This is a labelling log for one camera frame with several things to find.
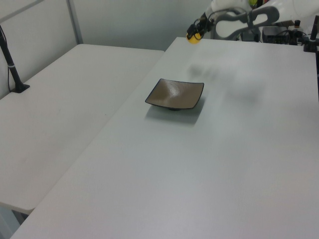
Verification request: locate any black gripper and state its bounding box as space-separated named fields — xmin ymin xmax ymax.
xmin=187 ymin=12 xmax=213 ymax=38

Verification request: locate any yellow potato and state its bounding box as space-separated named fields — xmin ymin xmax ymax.
xmin=187 ymin=34 xmax=201 ymax=45

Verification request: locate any square brown ceramic plate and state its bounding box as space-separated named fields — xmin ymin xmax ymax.
xmin=145 ymin=78 xmax=205 ymax=112

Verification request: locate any dark grey equipment box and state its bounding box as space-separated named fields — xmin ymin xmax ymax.
xmin=240 ymin=28 xmax=260 ymax=42

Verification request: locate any black control box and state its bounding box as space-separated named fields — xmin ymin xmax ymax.
xmin=261 ymin=25 xmax=300 ymax=46

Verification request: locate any grey table leg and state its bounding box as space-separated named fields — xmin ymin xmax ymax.
xmin=0 ymin=208 xmax=15 ymax=239

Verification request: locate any black clamp camera mount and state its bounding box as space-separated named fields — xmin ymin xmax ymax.
xmin=302 ymin=14 xmax=319 ymax=53

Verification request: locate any grey aluminium frame post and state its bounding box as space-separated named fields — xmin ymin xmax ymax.
xmin=66 ymin=0 xmax=84 ymax=46

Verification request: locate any grey horizontal wall rail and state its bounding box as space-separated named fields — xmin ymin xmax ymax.
xmin=0 ymin=0 xmax=69 ymax=23

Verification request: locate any black camera stand pole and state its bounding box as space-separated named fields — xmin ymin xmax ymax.
xmin=0 ymin=24 xmax=31 ymax=94

